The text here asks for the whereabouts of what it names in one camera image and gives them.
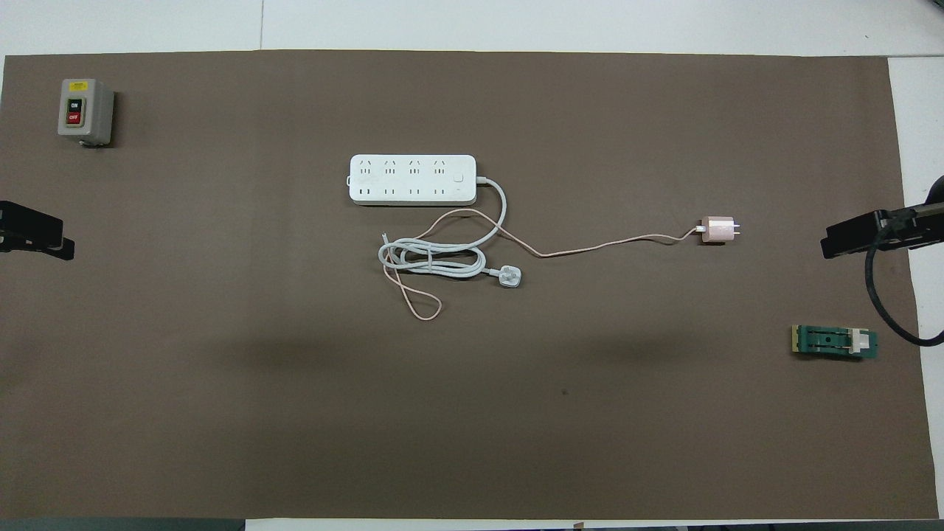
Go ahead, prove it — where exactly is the white power cord with plug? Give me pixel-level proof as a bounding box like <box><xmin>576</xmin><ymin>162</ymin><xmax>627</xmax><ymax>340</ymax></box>
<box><xmin>378</xmin><ymin>176</ymin><xmax>524</xmax><ymax>289</ymax></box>

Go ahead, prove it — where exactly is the pink charger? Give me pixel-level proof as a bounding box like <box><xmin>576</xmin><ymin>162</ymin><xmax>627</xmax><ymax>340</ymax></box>
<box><xmin>700</xmin><ymin>215</ymin><xmax>740</xmax><ymax>245</ymax></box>

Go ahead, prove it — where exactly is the white power strip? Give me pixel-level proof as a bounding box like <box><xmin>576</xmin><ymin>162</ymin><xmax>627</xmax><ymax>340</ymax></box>
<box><xmin>347</xmin><ymin>153</ymin><xmax>478</xmax><ymax>207</ymax></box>

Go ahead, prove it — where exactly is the brown table mat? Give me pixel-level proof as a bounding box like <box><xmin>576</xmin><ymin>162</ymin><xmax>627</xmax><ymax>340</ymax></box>
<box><xmin>0</xmin><ymin>49</ymin><xmax>939</xmax><ymax>521</ymax></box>

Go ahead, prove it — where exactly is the pink charging cable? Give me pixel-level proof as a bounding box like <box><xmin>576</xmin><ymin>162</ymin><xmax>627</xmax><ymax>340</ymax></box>
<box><xmin>382</xmin><ymin>208</ymin><xmax>707</xmax><ymax>322</ymax></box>

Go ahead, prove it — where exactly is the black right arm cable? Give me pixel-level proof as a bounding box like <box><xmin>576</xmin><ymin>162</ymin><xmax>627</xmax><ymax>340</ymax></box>
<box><xmin>864</xmin><ymin>209</ymin><xmax>944</xmax><ymax>347</ymax></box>

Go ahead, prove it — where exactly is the green circuit board module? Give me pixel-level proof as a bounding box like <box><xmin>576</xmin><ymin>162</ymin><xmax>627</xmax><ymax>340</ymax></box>
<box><xmin>791</xmin><ymin>324</ymin><xmax>880</xmax><ymax>362</ymax></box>

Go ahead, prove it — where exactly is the grey on-off switch box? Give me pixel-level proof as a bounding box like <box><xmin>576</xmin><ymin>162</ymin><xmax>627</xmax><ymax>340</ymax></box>
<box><xmin>58</xmin><ymin>78</ymin><xmax>116</xmax><ymax>148</ymax></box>

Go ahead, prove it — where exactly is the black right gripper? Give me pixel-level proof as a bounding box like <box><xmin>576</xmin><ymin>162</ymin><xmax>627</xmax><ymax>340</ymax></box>
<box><xmin>821</xmin><ymin>210</ymin><xmax>944</xmax><ymax>259</ymax></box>

